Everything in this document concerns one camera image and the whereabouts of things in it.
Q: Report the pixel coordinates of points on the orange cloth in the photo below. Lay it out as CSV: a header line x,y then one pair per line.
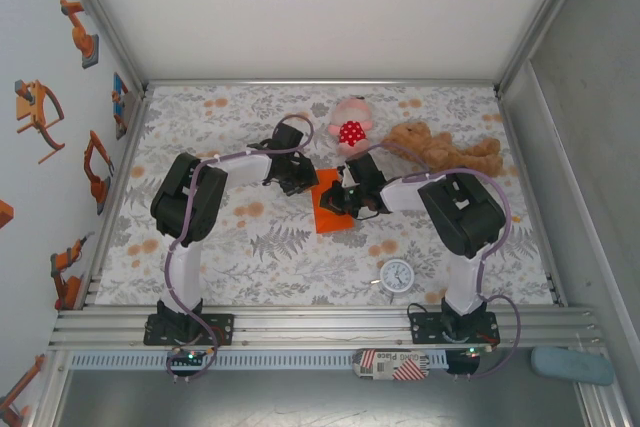
x,y
332,224

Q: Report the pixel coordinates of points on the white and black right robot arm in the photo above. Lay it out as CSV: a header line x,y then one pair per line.
x,y
465,212

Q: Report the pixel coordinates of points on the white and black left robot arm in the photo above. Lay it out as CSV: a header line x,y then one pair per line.
x,y
187,207

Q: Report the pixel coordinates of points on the pink plush doll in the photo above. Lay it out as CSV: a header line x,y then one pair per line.
x,y
352,122

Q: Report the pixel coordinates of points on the small white clock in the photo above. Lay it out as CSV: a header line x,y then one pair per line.
x,y
396,275

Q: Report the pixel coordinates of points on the brown teddy bear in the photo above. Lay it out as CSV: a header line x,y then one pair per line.
x,y
445,149

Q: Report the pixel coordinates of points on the floral patterned tablecloth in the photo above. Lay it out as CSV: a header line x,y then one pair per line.
x,y
225,267

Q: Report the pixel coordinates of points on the red white striped label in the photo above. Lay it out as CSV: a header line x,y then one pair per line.
x,y
392,364

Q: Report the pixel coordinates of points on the blue and orange sticker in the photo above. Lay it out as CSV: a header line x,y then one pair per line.
x,y
120,97

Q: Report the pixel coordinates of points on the small circuit board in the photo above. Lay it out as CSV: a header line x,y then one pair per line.
x,y
477,351
189,357

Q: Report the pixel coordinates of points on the orange gripper claw sticker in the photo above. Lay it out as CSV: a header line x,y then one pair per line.
x,y
30,107

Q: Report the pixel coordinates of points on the blue sponge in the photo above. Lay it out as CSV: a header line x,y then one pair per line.
x,y
572,366

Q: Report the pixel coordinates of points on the small orange block sticker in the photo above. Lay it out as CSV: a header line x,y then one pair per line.
x,y
5,214

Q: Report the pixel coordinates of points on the aluminium extrusion frame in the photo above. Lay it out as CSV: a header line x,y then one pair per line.
x,y
320,329

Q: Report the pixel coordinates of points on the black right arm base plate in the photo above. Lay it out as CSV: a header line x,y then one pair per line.
x,y
420,329

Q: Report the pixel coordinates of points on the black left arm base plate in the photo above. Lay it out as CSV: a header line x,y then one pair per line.
x,y
225,329

